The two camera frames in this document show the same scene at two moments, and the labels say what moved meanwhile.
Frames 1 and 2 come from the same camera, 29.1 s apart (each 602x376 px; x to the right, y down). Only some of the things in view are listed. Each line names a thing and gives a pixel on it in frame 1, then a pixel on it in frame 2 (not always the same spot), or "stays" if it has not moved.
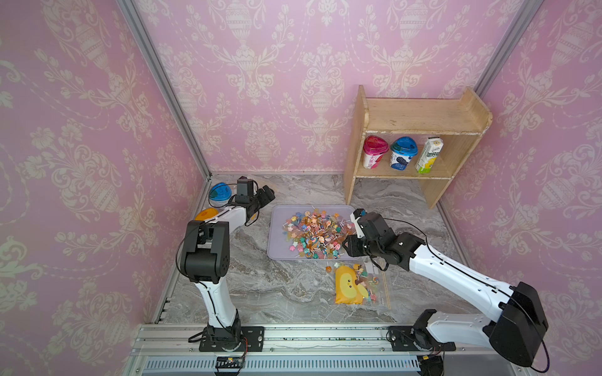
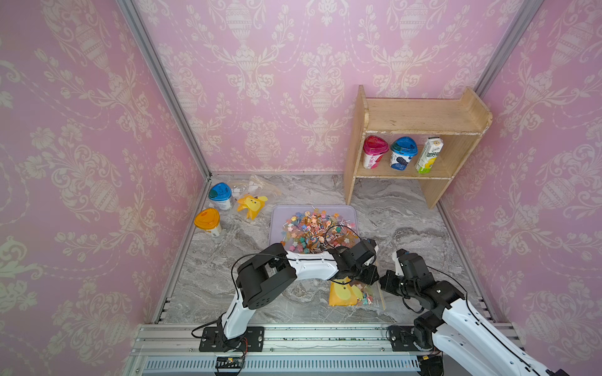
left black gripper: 265,200 to 371,278
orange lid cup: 206,214 stays
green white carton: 429,155 stays
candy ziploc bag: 361,284 stays
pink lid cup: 374,148 stays
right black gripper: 352,246 to 387,284
